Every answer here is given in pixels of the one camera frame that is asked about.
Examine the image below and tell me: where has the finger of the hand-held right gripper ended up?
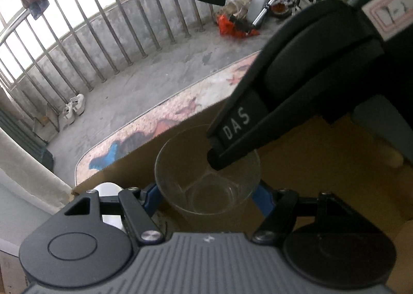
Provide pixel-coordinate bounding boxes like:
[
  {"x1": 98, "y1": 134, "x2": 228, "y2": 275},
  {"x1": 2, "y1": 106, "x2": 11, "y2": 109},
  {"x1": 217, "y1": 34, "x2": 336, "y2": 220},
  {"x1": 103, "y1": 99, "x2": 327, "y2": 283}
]
[{"x1": 206, "y1": 50, "x2": 355, "y2": 172}]

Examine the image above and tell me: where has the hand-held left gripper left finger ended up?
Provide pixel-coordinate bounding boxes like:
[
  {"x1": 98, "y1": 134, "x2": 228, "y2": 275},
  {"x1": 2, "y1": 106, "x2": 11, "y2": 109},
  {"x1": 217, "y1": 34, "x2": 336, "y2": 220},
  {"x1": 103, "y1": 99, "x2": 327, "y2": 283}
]
[{"x1": 65, "y1": 183, "x2": 166, "y2": 246}]

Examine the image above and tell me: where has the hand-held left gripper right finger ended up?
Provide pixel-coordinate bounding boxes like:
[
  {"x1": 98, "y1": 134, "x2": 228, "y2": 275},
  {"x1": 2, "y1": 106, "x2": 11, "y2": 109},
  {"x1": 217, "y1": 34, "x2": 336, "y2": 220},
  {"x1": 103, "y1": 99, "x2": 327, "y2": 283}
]
[{"x1": 250, "y1": 180, "x2": 359, "y2": 246}]

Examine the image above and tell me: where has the clear plastic cup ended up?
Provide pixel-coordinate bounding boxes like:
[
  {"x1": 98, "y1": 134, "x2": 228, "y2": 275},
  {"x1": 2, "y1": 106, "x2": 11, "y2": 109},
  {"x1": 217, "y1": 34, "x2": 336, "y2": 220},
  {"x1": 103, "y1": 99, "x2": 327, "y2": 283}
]
[{"x1": 154, "y1": 124, "x2": 261, "y2": 233}]

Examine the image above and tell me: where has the brown cardboard box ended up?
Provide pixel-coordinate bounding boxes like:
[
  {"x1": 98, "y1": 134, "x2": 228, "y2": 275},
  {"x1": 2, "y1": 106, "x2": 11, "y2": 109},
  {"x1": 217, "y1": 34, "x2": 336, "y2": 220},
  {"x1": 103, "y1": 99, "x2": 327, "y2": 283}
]
[{"x1": 70, "y1": 97, "x2": 413, "y2": 294}]

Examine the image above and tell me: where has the white cylindrical container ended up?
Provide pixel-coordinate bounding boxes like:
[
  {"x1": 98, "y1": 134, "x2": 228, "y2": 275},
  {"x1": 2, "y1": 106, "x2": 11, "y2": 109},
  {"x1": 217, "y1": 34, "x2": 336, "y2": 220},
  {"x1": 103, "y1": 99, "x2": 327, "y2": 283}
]
[{"x1": 94, "y1": 182, "x2": 126, "y2": 231}]

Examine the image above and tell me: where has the white plastic jug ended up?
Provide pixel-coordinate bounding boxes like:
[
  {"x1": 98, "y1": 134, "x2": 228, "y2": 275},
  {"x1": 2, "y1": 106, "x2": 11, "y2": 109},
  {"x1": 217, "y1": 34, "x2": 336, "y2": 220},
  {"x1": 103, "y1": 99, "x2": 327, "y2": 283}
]
[{"x1": 247, "y1": 0, "x2": 272, "y2": 22}]

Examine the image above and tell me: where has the pale plastic item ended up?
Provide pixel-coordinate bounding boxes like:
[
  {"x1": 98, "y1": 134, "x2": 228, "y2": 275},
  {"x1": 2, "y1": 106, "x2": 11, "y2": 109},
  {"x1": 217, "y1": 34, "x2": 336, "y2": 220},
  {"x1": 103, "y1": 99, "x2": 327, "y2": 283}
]
[{"x1": 351, "y1": 100, "x2": 404, "y2": 168}]

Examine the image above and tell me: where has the beige crumpled bag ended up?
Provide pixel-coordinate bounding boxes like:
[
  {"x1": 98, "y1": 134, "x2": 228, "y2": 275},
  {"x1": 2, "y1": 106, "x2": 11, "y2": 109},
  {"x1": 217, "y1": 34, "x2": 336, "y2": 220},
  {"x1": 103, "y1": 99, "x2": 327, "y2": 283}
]
[{"x1": 219, "y1": 0, "x2": 253, "y2": 19}]

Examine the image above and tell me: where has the red plastic bag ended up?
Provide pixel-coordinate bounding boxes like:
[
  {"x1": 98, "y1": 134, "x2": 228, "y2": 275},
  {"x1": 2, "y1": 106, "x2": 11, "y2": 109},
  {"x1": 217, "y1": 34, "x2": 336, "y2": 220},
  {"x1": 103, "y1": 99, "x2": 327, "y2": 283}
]
[{"x1": 217, "y1": 14, "x2": 260, "y2": 38}]

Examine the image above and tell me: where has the white shoe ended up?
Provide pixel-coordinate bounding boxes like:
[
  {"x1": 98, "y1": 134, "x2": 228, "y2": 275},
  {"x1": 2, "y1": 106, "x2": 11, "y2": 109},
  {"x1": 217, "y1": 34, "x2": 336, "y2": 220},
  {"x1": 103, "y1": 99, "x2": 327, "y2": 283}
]
[
  {"x1": 72, "y1": 93, "x2": 86, "y2": 116},
  {"x1": 62, "y1": 103, "x2": 77, "y2": 126}
]

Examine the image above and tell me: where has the metal balcony railing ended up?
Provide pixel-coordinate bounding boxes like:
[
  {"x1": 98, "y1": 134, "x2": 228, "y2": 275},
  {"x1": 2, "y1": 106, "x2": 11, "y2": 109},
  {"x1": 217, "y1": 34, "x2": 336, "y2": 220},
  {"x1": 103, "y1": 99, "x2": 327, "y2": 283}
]
[{"x1": 0, "y1": 0, "x2": 255, "y2": 114}]

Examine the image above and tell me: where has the dark green ribbed crate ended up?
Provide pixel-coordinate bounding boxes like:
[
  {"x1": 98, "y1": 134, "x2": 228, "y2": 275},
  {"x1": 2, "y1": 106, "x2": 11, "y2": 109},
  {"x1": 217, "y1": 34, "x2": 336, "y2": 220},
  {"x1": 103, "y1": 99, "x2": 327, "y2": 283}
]
[{"x1": 0, "y1": 109, "x2": 54, "y2": 169}]

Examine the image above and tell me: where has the grey-blue hanging cloth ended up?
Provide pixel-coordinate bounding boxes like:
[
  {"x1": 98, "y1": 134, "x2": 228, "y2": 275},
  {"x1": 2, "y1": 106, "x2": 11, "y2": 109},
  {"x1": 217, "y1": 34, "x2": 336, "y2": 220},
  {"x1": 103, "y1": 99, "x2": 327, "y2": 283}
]
[{"x1": 27, "y1": 0, "x2": 50, "y2": 21}]

